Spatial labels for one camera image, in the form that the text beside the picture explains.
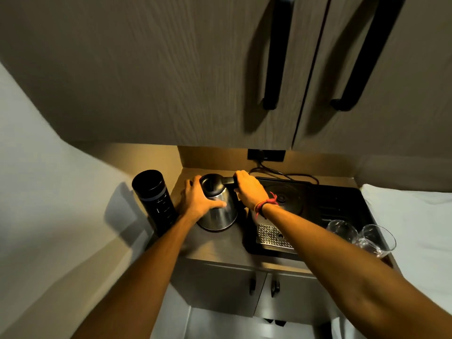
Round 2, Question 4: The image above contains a long black cabinet handle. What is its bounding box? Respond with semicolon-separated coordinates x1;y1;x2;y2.
330;0;407;113
262;0;296;111

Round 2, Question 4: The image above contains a black cylindrical flask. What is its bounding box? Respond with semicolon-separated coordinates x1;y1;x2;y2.
131;169;178;238

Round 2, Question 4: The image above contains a stainless steel electric kettle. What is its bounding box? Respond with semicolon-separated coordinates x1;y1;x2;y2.
196;173;248;233

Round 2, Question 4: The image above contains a black round kettle base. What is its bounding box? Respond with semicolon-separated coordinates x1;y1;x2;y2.
259;181;306;218

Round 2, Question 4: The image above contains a person's right forearm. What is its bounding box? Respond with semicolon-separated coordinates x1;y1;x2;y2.
255;202;452;339

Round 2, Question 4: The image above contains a perforated metal drip grate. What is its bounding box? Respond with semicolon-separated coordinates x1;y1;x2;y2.
256;224;296;252

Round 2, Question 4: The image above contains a person's right hand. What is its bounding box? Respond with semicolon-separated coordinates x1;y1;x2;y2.
233;170;271;211

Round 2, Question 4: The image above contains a grey lower cabinet door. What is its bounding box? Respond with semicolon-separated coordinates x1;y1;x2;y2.
171;258;268;319
254;271;340;327

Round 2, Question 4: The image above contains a black serving tray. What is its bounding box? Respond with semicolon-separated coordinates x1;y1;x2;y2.
243;177;378;262

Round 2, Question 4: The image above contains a person's left forearm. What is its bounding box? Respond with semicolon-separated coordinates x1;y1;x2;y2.
71;211;199;339

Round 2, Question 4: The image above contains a clear drinking glass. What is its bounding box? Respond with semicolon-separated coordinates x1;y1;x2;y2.
354;224;397;259
326;220;359;244

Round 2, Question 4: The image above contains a red thread wrist bracelet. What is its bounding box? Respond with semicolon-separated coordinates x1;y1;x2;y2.
253;191;280;219

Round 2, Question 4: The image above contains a wide wooden upper cabinet door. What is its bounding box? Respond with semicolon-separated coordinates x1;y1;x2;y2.
0;0;332;151

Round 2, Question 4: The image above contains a narrow wooden upper cabinet door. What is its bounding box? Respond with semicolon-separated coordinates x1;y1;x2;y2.
292;0;452;160

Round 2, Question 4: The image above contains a black wall power outlet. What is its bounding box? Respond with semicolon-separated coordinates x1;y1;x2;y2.
247;149;286;163

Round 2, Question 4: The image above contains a black power cable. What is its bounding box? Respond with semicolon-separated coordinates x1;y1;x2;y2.
249;165;320;186

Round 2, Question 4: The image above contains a person's left hand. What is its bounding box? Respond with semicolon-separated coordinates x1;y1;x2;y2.
178;176;227;223

